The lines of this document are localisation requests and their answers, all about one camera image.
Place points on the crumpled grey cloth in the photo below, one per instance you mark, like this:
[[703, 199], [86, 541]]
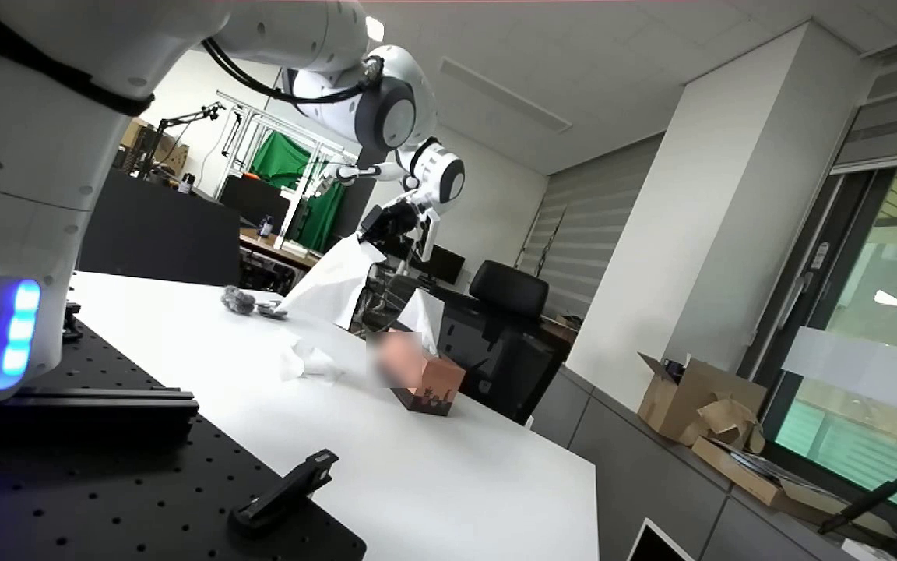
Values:
[[238, 300]]

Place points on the black articulated boom stand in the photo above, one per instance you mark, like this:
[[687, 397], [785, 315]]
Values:
[[188, 117]]

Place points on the large black monitor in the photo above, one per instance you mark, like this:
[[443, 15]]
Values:
[[258, 204]]

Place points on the pink tissue box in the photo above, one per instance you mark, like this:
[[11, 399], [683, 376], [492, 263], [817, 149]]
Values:
[[420, 376]]

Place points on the black perforated breadboard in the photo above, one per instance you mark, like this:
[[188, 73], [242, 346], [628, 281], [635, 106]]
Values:
[[108, 503]]

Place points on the black partition panel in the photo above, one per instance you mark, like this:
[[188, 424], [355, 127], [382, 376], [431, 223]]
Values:
[[157, 234]]

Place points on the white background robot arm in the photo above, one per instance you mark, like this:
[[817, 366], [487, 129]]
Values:
[[350, 168]]

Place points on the small white plastic piece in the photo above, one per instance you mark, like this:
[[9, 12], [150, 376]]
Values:
[[268, 309]]

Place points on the small black monitor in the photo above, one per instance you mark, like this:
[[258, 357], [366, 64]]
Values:
[[448, 265]]

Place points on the wooden desk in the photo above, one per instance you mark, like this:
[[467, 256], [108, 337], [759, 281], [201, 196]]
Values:
[[281, 252]]

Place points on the white plastic bag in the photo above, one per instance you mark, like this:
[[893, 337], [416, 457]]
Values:
[[334, 281]]

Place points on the black office chair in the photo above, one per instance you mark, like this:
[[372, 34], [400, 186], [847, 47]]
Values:
[[507, 332]]

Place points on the flat cardboard piece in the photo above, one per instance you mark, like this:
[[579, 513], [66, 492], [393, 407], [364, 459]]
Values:
[[746, 477]]

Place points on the grey low cabinet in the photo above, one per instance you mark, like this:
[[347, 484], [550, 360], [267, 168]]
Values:
[[637, 477]]

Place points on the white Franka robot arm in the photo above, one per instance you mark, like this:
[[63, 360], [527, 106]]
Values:
[[32, 136]]

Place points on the small cardboard box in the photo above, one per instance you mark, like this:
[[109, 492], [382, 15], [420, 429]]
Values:
[[726, 422]]

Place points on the open cardboard box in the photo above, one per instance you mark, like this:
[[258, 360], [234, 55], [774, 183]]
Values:
[[678, 399]]

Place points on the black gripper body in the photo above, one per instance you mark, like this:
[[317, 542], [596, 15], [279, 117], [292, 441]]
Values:
[[400, 228]]

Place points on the green cloth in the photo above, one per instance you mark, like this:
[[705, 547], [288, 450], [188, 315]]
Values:
[[279, 160]]

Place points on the black camera tripod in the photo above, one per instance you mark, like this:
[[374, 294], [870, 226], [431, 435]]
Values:
[[887, 488]]

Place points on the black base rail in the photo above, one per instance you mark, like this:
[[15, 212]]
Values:
[[77, 420]]

